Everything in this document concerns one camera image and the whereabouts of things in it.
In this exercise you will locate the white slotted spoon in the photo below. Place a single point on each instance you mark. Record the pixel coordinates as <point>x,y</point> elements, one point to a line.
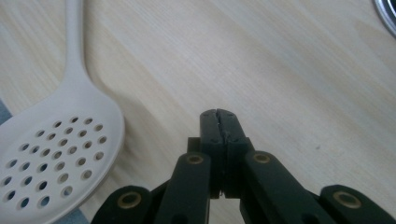
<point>62,130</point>

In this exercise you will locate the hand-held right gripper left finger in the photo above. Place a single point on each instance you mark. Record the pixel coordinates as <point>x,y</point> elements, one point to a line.
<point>210,133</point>

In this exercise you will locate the blue cloth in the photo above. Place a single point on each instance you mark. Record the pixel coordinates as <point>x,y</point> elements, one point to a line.
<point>3,112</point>

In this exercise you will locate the round metal bowl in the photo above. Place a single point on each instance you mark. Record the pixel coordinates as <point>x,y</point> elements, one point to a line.
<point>387,15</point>

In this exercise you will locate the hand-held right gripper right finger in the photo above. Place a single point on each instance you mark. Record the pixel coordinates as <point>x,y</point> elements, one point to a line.
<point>234,133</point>

